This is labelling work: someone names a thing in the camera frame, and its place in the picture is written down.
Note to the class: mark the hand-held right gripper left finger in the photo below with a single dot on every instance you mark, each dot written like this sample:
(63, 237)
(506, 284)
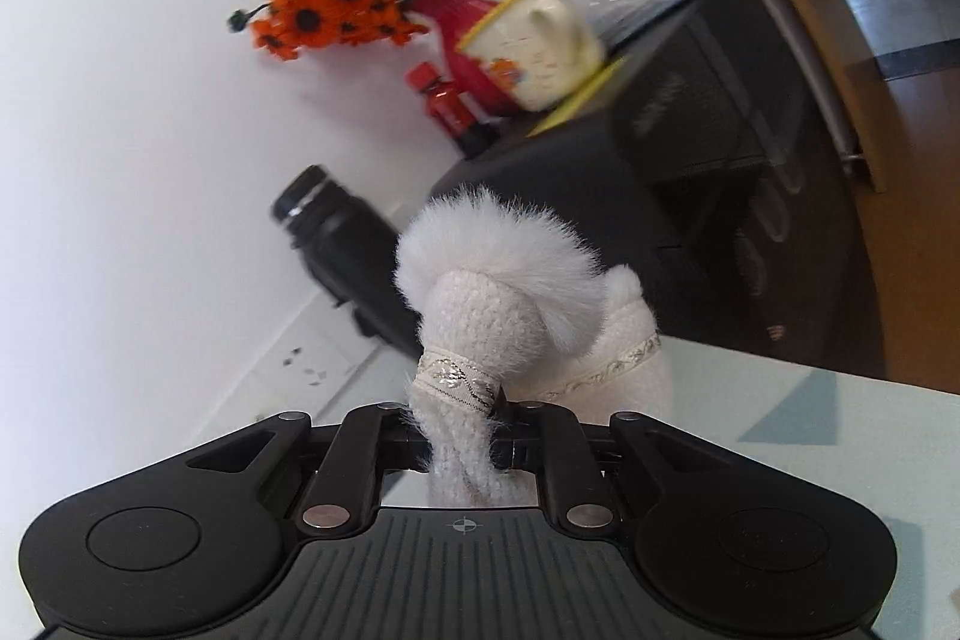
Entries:
(401, 445)

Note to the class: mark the red vase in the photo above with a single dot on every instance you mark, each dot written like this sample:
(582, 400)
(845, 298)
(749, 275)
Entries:
(457, 33)

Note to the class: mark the geometric patterned tablecloth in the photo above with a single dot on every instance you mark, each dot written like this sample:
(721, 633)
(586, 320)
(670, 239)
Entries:
(787, 430)

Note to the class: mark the cream mug with print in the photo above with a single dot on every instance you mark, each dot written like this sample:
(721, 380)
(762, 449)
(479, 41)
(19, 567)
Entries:
(532, 48)

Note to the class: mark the white fluffy knit sweater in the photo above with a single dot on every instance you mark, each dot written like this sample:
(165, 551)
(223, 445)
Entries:
(480, 310)

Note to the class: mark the black appliance box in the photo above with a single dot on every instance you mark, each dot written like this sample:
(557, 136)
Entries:
(712, 160)

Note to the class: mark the white wall socket plate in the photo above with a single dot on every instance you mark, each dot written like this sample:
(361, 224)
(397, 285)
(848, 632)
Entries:
(307, 366)

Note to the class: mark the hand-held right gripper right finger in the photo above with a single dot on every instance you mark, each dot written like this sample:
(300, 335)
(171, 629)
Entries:
(525, 452)

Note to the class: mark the small red bottle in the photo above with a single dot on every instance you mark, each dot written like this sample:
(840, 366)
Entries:
(446, 108)

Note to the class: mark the black thermos bottle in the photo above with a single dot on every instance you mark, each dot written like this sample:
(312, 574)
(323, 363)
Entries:
(337, 250)

